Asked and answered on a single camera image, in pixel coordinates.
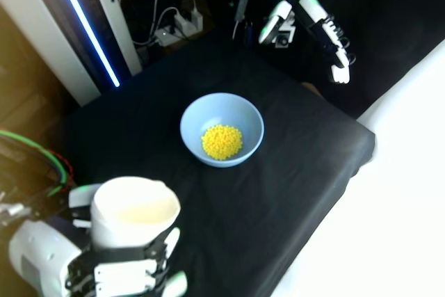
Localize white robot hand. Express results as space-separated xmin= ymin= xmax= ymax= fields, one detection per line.
xmin=7 ymin=182 xmax=189 ymax=297
xmin=257 ymin=0 xmax=357 ymax=85

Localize light blue bowl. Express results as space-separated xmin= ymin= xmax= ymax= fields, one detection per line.
xmin=179 ymin=92 xmax=265 ymax=168

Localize black table cloth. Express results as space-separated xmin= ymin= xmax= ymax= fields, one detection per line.
xmin=64 ymin=27 xmax=377 ymax=297

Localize white plastic cup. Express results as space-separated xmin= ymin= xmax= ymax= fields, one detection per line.
xmin=89 ymin=175 xmax=181 ymax=251

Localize hanging white cable connector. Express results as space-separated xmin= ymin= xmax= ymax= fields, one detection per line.
xmin=230 ymin=0 xmax=254 ymax=39

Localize green cable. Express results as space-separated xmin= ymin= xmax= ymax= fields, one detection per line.
xmin=0 ymin=129 xmax=70 ymax=197

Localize white column with light strip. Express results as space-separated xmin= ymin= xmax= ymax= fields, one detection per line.
xmin=0 ymin=0 xmax=143 ymax=107

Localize yellow beads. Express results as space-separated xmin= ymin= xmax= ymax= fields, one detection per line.
xmin=200 ymin=124 xmax=244 ymax=161

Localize white power strip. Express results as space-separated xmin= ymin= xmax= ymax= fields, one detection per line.
xmin=155 ymin=10 xmax=204 ymax=47

